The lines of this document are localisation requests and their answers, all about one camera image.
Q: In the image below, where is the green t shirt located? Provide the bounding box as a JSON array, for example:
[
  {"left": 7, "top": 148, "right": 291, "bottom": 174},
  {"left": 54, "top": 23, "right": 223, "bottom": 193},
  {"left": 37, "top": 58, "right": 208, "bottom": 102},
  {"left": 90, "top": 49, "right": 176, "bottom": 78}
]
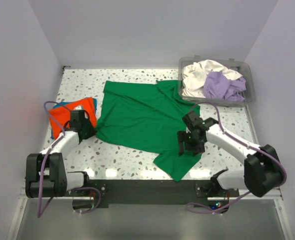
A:
[{"left": 96, "top": 80, "right": 201, "bottom": 182}]

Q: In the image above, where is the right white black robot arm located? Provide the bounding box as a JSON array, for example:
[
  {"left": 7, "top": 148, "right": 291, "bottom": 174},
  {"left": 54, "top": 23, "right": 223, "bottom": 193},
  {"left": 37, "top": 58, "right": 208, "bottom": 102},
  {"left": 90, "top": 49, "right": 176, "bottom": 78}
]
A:
[{"left": 177, "top": 111, "right": 287, "bottom": 197}]

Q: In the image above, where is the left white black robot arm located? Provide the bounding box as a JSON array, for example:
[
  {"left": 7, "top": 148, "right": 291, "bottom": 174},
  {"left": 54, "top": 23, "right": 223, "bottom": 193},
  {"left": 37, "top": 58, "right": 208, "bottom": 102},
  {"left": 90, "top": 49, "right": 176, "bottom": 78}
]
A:
[{"left": 25, "top": 110, "right": 96, "bottom": 198}]

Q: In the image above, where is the folded orange t shirt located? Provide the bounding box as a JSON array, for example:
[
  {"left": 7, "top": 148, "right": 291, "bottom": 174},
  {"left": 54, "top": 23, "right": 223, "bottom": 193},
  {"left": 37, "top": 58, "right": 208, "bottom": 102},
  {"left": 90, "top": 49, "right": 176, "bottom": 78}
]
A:
[{"left": 48, "top": 97, "right": 97, "bottom": 140}]

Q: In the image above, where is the folded blue t shirt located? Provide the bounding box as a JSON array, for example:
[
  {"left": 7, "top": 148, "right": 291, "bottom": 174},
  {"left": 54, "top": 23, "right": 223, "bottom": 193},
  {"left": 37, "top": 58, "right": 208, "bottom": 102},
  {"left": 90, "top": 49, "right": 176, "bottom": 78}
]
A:
[{"left": 48, "top": 97, "right": 97, "bottom": 127}]

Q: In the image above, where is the lavender crumpled t shirt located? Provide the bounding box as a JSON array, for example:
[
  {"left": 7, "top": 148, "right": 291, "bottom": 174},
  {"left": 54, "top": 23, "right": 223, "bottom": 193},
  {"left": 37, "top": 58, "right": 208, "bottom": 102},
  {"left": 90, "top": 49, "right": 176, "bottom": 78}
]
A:
[{"left": 203, "top": 71, "right": 246, "bottom": 102}]

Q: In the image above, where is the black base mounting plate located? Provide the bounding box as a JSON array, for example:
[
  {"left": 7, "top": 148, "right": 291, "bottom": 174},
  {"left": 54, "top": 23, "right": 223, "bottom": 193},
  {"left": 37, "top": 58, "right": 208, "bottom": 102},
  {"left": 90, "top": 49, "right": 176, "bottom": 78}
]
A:
[{"left": 61, "top": 179, "right": 239, "bottom": 214}]

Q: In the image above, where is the white crumpled t shirt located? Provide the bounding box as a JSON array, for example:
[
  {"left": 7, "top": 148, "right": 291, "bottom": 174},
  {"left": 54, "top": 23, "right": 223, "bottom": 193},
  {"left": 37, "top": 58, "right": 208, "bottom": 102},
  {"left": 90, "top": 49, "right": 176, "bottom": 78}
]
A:
[{"left": 182, "top": 59, "right": 245, "bottom": 98}]

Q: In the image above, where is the clear plastic bin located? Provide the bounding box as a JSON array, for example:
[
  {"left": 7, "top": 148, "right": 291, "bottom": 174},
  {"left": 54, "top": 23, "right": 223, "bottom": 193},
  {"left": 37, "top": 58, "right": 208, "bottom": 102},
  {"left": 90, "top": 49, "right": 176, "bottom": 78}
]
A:
[{"left": 178, "top": 56, "right": 255, "bottom": 107}]

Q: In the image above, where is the aluminium frame rail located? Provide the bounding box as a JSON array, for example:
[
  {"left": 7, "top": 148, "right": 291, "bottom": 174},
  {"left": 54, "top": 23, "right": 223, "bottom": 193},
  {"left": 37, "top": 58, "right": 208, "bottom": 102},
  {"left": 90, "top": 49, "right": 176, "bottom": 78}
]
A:
[{"left": 18, "top": 177, "right": 284, "bottom": 201}]

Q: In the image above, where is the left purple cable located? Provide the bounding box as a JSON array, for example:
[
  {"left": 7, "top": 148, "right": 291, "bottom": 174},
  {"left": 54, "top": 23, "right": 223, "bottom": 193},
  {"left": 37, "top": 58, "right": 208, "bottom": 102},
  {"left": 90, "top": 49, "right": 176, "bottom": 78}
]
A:
[{"left": 36, "top": 100, "right": 102, "bottom": 218}]

